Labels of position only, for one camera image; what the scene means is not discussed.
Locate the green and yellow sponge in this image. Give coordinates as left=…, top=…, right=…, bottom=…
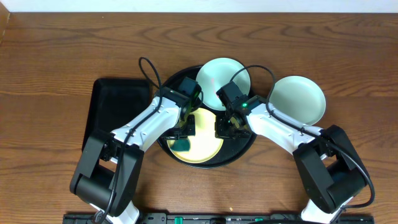
left=169, top=139, right=190, bottom=152

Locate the yellow plate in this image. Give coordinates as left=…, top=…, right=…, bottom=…
left=167, top=108, right=224, bottom=164

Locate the pale green plate top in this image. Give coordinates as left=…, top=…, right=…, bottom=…
left=196, top=58, right=244, bottom=111

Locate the light blue plate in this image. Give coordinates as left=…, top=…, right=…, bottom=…
left=270, top=76, right=326, bottom=125

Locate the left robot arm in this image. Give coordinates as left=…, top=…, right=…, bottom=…
left=70, top=85, right=203, bottom=223

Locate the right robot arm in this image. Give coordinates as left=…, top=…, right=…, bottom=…
left=217, top=91, right=376, bottom=223

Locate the round black serving tray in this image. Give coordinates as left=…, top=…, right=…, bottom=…
left=157, top=65, right=257, bottom=169

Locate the black rectangular tray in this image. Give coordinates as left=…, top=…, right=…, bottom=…
left=82, top=78, right=152, bottom=146

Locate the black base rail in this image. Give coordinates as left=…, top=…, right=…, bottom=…
left=62, top=213, right=375, bottom=224

